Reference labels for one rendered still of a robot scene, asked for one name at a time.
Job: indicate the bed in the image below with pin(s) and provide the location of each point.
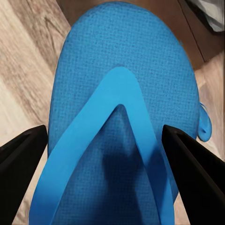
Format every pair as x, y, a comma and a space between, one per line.
198, 25

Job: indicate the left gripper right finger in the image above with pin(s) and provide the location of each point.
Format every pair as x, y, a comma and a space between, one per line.
199, 175

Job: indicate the sandal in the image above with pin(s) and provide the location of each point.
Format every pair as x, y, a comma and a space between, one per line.
205, 126
121, 76

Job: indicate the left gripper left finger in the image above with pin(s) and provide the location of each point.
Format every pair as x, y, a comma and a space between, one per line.
19, 159

